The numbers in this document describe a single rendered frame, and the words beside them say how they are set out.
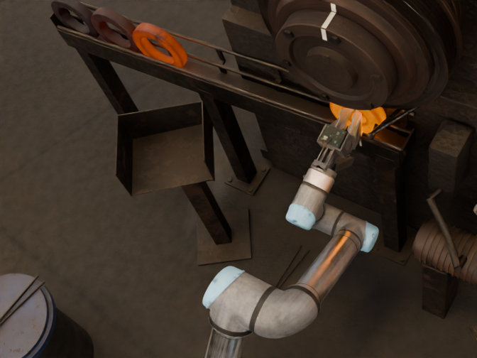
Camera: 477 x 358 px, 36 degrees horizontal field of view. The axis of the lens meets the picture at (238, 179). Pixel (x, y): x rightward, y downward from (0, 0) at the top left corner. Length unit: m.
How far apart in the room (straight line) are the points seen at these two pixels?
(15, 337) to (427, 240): 1.25
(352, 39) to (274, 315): 0.63
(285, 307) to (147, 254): 1.19
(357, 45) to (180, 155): 0.86
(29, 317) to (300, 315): 0.98
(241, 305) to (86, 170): 1.50
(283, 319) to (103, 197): 1.44
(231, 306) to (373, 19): 0.71
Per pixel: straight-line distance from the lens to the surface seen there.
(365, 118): 2.05
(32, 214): 3.08
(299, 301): 1.72
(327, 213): 2.00
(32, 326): 2.38
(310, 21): 1.57
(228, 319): 1.74
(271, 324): 1.70
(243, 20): 2.11
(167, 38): 2.27
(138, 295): 2.76
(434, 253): 2.09
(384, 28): 1.55
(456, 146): 1.90
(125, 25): 2.39
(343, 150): 1.92
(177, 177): 2.20
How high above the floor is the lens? 2.44
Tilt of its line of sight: 59 degrees down
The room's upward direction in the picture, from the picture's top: 24 degrees counter-clockwise
